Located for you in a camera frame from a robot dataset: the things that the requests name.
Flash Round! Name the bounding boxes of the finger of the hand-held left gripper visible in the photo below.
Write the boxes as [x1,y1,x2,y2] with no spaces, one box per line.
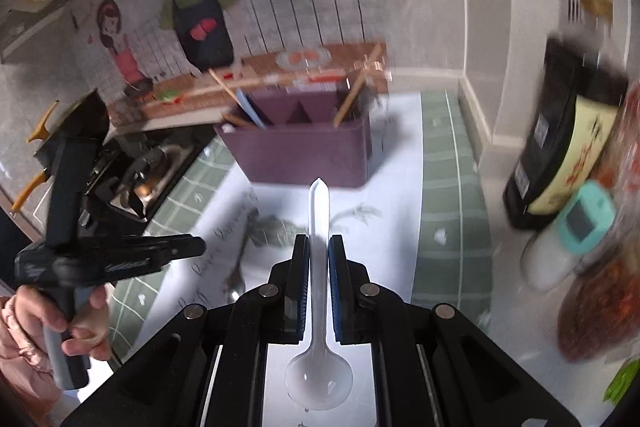
[102,234,207,280]

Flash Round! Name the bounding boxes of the purple utensil holder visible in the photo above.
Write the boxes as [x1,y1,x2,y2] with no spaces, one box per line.
[215,87,373,190]

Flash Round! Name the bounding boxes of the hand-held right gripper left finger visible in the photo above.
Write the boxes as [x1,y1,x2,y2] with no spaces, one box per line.
[60,234,311,427]

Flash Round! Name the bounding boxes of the green packet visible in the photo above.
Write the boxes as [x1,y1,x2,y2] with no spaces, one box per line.
[604,357,640,404]

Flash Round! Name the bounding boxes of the wall poster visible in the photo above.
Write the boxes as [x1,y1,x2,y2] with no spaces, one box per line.
[70,0,391,128]

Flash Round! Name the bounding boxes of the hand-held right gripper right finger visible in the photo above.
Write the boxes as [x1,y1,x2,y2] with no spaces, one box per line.
[327,234,581,427]

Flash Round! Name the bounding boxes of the black gas stove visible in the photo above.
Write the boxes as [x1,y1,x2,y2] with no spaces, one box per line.
[82,127,216,238]

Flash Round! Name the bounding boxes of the green checked table mat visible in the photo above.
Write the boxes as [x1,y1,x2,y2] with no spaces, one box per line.
[107,92,493,358]

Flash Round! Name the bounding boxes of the person's left hand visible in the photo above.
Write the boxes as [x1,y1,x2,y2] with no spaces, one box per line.
[10,284,112,361]

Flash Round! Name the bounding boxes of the white and teal thermometer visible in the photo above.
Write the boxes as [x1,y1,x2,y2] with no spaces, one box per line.
[520,181,617,292]

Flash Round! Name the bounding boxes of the jar of red contents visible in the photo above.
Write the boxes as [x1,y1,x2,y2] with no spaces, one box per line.
[557,82,640,365]

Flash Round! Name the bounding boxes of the dark sauce bottle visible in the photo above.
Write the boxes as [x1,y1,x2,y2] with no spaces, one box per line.
[502,34,631,230]

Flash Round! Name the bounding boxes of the white plastic spoon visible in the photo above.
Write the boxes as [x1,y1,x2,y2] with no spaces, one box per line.
[285,178,353,410]

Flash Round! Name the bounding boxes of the black cookware orange handles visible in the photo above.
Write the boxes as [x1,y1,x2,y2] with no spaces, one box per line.
[12,89,112,212]

